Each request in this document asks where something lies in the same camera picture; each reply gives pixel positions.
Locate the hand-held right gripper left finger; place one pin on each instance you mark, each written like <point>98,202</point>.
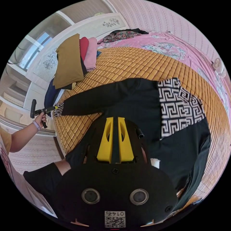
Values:
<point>105,144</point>

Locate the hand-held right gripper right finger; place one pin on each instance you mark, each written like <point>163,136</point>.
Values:
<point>127,148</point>

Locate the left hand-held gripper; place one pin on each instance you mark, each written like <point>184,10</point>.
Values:
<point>45,110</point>

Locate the black long sleeve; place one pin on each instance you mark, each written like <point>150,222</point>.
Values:
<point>126,97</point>

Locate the person's left forearm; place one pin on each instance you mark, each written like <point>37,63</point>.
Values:
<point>23,137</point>

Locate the person's left hand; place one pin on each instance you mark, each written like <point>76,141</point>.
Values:
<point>40,120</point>

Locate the pile of clothes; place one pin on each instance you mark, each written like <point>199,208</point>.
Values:
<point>68,63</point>

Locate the window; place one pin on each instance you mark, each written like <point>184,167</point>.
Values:
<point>30,52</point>

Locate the person's body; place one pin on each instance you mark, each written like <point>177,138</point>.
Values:
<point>43,182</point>

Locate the white cupboard with flower drawings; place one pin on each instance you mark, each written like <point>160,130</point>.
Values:
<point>86,28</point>

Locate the bed with woven mat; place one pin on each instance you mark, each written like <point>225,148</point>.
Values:
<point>144,59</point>

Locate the floral garment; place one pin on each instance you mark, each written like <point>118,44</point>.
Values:
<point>119,35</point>

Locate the small white fan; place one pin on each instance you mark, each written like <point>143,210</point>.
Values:
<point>219,67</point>

